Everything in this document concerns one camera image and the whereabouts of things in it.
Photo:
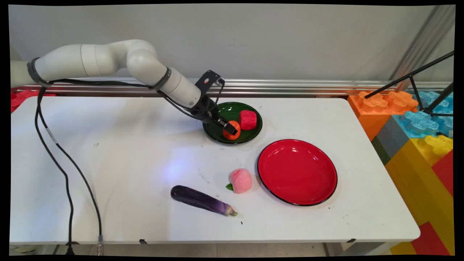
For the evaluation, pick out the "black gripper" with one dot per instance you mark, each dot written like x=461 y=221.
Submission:
x=206 y=108

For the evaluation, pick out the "orange toy persimmon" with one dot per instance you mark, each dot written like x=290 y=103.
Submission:
x=232 y=137

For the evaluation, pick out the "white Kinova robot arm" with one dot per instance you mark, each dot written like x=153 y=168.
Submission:
x=108 y=58

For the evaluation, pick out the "dark green plate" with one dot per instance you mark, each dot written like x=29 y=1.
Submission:
x=232 y=108

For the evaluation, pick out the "red toy fruit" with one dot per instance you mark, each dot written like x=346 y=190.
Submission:
x=248 y=120

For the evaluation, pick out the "pink toy peach with leaf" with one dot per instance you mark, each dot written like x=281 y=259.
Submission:
x=241 y=181

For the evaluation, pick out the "purple toy eggplant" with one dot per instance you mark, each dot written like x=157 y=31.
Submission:
x=195 y=197

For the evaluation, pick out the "red plate with black rim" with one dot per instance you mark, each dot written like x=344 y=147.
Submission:
x=297 y=172

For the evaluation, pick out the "orange giant building block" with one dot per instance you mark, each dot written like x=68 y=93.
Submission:
x=369 y=108

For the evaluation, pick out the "grey giant building block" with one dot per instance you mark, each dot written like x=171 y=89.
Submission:
x=391 y=139

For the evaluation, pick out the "blue giant building block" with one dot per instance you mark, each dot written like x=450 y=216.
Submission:
x=417 y=125

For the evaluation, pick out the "black tripod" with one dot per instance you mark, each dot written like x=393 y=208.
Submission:
x=413 y=76

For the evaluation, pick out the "yellow giant building block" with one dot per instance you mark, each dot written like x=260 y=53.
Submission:
x=417 y=181

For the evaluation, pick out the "red giant building block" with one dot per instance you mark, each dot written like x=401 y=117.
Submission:
x=21 y=98

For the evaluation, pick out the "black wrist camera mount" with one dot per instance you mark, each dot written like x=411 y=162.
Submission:
x=210 y=77

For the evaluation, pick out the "aluminium rail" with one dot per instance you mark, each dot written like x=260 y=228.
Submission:
x=308 y=85

